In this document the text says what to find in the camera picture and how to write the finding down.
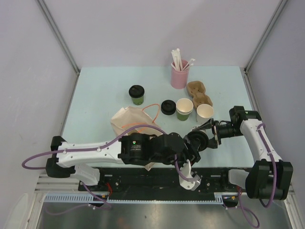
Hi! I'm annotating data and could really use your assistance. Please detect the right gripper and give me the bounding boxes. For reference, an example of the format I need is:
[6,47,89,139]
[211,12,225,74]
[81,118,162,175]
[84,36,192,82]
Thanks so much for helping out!
[194,118,244,148]

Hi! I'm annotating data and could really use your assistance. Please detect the brown paper takeout bag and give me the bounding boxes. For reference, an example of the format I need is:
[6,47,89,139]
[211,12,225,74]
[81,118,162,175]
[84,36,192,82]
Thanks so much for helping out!
[110,104,162,171]

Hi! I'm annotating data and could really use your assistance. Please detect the black coffee cup lid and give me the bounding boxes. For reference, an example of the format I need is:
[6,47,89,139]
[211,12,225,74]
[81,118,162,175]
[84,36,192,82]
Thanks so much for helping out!
[128,85,145,98]

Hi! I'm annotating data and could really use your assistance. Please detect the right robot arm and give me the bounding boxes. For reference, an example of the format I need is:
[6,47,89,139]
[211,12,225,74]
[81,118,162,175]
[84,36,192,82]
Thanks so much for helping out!
[187,106,294,201]

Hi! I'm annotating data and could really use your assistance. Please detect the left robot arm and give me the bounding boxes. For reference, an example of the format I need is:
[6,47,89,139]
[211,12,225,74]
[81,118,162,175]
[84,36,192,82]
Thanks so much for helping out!
[46,133,201,191]

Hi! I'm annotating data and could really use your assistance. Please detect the brown cardboard cup carrier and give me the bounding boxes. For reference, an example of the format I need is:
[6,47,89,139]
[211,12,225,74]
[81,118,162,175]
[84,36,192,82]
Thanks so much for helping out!
[186,81,213,109]

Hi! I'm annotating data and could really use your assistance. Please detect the stack of black lids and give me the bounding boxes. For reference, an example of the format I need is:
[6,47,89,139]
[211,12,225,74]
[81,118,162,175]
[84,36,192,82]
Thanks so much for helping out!
[161,100,176,115]

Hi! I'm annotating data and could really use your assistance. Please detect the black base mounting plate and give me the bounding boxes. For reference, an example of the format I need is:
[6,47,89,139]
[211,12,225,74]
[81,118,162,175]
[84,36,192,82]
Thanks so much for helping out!
[88,167,236,193]

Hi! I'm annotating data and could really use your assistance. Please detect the pink straw holder cup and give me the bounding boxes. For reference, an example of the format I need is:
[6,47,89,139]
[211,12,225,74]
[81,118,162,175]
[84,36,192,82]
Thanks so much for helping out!
[171,62,189,89]

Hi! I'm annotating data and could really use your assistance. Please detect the white wrapped straws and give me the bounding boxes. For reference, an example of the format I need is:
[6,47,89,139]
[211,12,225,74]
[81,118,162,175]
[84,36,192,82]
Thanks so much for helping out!
[171,48,196,72]

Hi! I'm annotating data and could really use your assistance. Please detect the white cable duct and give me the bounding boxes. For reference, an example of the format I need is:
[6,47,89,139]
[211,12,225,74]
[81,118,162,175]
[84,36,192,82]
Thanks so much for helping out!
[44,192,238,205]

